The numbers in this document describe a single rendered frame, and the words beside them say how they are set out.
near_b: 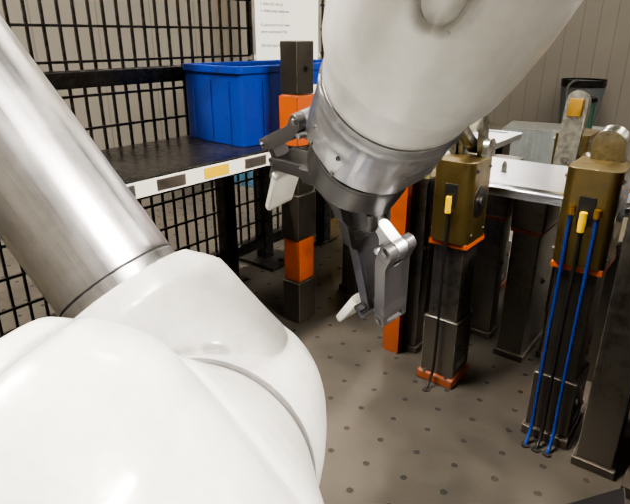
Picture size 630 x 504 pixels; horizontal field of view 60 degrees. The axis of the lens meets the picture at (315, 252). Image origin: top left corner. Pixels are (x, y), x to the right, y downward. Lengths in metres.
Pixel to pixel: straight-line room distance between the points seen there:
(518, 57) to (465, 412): 0.66
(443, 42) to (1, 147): 0.32
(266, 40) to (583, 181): 0.77
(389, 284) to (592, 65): 8.23
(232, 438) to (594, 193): 0.53
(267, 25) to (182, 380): 1.05
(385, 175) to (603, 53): 8.30
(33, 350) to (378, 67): 0.18
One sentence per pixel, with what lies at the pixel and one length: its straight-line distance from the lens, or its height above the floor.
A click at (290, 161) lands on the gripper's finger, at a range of 0.47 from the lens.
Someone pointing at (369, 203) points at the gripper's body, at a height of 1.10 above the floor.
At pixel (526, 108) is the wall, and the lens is 8.71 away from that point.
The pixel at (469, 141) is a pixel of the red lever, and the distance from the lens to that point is 0.78.
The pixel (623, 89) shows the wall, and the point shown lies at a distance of 8.61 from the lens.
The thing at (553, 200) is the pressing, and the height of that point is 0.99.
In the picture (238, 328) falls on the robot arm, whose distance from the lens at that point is 0.39.
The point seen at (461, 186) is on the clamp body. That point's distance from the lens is 0.76.
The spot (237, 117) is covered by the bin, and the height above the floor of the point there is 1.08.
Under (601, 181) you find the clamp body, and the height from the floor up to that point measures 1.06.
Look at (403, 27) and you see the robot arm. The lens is 0.23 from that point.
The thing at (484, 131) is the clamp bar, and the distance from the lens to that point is 0.79.
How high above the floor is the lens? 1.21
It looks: 22 degrees down
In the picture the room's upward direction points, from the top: straight up
